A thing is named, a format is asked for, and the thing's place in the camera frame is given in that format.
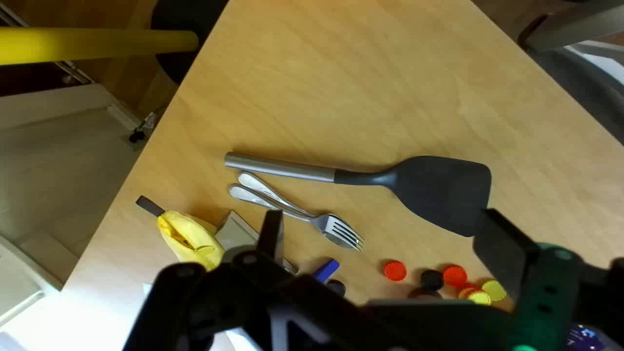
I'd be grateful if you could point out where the yellow cloth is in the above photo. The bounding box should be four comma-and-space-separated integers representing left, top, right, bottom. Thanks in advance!
154, 209, 226, 274

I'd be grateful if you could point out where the silver fork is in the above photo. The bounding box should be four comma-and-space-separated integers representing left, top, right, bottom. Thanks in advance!
228, 184, 365, 252

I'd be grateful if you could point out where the black spatula silver handle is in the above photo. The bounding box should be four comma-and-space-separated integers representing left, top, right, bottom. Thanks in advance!
222, 153, 493, 241

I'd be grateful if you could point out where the yellow metal post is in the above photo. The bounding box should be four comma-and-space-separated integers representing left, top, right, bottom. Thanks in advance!
0, 28, 201, 69

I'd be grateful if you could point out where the red bottle cap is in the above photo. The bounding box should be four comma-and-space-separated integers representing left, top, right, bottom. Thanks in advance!
441, 264, 470, 291
380, 260, 410, 283

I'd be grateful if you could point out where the silver cutlery piece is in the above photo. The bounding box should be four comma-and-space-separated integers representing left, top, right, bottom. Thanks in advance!
236, 170, 314, 221

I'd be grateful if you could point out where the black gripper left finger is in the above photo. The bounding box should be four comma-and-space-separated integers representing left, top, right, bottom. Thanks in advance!
255, 209, 287, 262

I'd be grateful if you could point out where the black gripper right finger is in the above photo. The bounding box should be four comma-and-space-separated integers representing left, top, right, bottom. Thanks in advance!
472, 207, 542, 301

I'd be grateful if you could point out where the yellow bottle cap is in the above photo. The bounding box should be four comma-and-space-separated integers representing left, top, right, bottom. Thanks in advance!
480, 280, 509, 305
466, 291, 493, 309

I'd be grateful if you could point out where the black bottle cap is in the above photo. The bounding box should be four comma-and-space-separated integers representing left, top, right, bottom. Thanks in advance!
417, 270, 447, 293

